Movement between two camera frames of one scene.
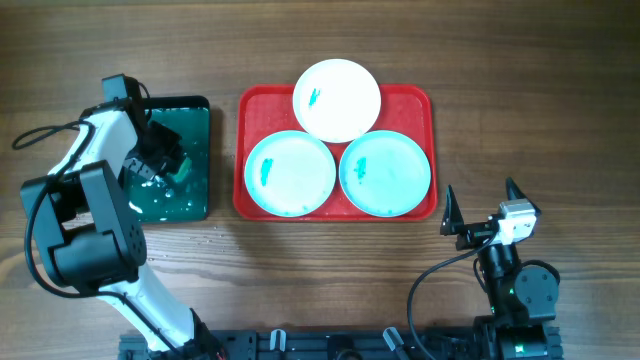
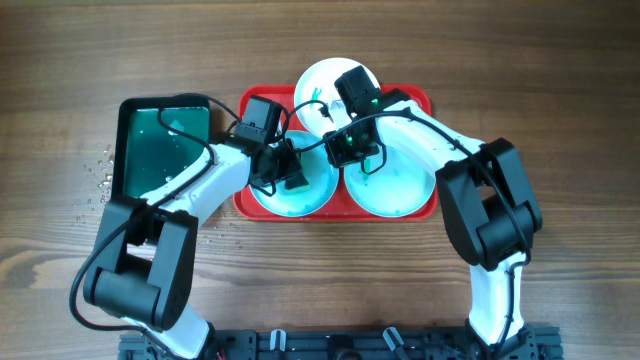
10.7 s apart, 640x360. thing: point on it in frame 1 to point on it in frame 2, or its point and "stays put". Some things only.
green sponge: (183, 171) to (297, 183)
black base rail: (351, 344) stays put
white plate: (336, 101) stays put
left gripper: (172, 149) to (290, 166)
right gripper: (473, 233) to (336, 156)
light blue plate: (289, 173) stays put
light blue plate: (384, 173) stays put
